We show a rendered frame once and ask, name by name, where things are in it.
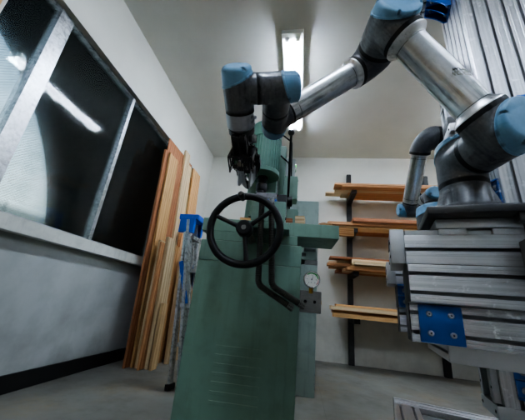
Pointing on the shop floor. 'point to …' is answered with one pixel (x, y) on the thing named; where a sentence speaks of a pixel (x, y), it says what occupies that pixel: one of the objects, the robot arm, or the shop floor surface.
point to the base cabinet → (238, 347)
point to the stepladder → (192, 222)
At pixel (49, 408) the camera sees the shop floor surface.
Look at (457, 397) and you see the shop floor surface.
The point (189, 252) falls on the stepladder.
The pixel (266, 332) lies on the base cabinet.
